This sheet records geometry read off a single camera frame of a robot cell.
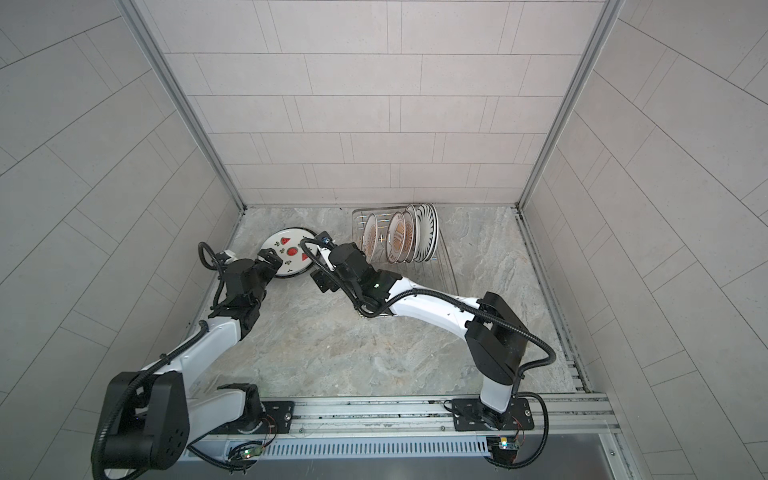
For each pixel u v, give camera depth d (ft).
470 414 2.33
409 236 2.92
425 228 3.02
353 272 1.89
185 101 2.85
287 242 3.36
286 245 3.35
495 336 1.44
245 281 2.12
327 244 2.10
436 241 2.85
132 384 1.30
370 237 3.27
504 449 2.23
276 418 2.31
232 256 2.42
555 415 2.40
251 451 2.12
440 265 3.13
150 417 1.30
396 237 3.23
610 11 2.32
